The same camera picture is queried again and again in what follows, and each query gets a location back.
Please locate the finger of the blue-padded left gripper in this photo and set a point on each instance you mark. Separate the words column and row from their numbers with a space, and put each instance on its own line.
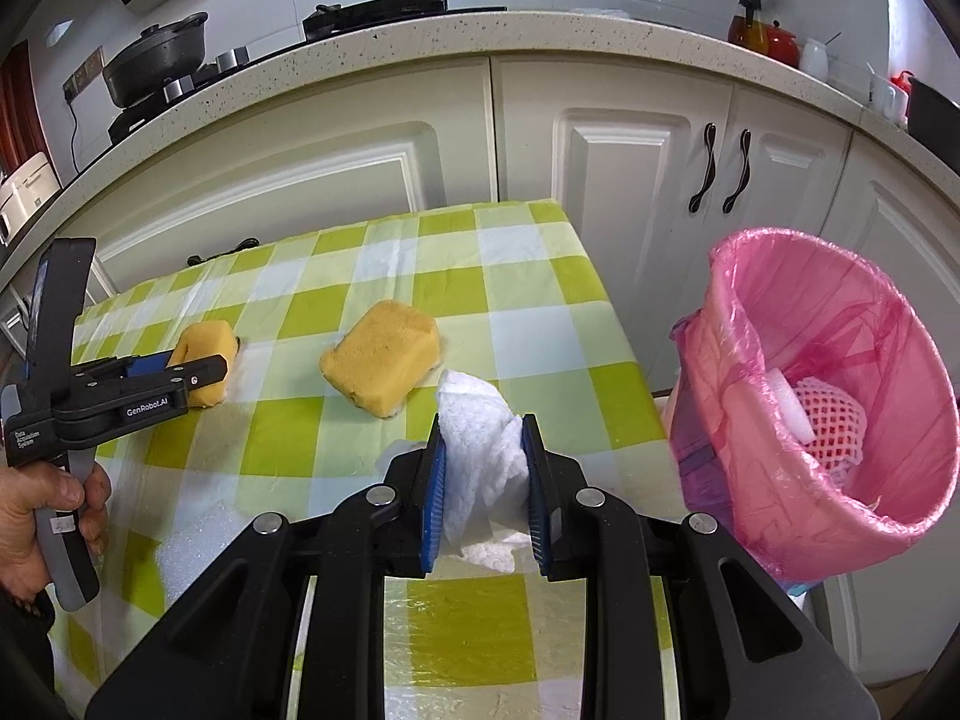
column 147, row 365
column 106, row 378

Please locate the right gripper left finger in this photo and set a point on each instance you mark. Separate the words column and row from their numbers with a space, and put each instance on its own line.
column 430, row 489

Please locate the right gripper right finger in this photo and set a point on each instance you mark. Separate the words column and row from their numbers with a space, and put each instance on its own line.
column 540, row 495

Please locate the yellow sponge with hole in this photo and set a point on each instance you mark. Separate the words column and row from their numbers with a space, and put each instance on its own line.
column 204, row 354

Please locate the pink white foam fruit net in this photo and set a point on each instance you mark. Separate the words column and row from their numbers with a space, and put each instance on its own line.
column 839, row 424

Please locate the pink bag-lined trash bin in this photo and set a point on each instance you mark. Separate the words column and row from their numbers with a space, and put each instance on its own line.
column 782, row 299

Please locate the person's left hand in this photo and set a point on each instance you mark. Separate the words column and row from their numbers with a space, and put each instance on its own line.
column 24, row 491

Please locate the yellow sponge block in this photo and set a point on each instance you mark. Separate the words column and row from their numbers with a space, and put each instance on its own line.
column 390, row 350

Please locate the green white checkered tablecloth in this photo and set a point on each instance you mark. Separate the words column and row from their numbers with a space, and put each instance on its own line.
column 343, row 335

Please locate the small white foam square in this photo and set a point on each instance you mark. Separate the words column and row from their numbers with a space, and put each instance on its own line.
column 186, row 554

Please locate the large white foam sheet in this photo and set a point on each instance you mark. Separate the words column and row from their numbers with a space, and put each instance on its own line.
column 791, row 410

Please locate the black cooking pot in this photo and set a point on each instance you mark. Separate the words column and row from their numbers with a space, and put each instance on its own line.
column 161, row 55

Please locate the red kettle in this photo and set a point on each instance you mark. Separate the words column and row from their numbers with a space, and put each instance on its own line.
column 749, row 31

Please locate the white ceramic jar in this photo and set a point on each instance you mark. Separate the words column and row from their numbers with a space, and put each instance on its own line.
column 813, row 60

